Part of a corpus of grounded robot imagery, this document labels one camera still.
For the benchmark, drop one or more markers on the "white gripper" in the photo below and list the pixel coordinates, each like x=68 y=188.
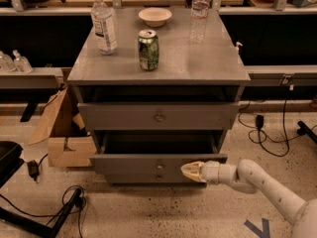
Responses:
x=211 y=172

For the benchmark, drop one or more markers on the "grey drawer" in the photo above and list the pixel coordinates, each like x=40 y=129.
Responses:
x=148 y=178
x=158 y=116
x=141 y=153

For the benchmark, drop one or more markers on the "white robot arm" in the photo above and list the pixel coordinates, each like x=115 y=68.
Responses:
x=248 y=177

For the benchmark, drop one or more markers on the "grey wooden drawer cabinet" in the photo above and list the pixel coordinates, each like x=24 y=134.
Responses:
x=207 y=73

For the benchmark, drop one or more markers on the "grey bottom drawer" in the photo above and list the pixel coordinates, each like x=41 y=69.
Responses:
x=148 y=178

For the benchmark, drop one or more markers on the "grey top drawer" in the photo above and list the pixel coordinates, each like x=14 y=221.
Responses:
x=158 y=116

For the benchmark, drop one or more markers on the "black power adapter right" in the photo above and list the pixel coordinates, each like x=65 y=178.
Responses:
x=259 y=121

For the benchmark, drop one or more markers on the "black power adapter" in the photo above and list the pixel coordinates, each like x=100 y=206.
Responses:
x=259 y=121
x=33 y=169

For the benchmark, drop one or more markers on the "black stand leg right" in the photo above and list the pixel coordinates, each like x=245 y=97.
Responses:
x=305 y=130

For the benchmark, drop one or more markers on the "brown cardboard box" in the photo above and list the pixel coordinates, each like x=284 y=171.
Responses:
x=61 y=126

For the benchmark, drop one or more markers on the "small white pump dispenser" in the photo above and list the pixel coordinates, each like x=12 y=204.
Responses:
x=238 y=47

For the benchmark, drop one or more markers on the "green soda can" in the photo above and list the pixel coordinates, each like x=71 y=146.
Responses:
x=148 y=47

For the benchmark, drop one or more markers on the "white paper bowl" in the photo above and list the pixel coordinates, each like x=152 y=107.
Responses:
x=155 y=17

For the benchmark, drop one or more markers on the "black power adapter left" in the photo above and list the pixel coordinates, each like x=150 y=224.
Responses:
x=33 y=169

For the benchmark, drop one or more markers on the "clear plastic water bottle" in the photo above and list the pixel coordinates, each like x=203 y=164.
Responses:
x=198 y=20

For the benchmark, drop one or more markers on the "labelled clear water bottle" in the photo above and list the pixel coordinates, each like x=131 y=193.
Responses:
x=103 y=25

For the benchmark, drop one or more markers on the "black metal stand leg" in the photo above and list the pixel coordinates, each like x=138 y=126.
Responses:
x=46 y=226

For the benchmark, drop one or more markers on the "sanitizer pump bottle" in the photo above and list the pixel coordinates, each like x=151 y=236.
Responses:
x=22 y=64
x=6 y=62

